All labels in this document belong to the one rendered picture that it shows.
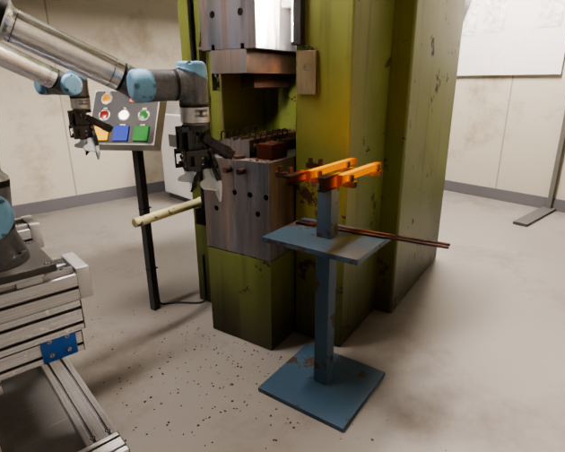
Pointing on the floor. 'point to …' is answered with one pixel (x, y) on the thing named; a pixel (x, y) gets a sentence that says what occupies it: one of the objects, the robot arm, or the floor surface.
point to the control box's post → (146, 229)
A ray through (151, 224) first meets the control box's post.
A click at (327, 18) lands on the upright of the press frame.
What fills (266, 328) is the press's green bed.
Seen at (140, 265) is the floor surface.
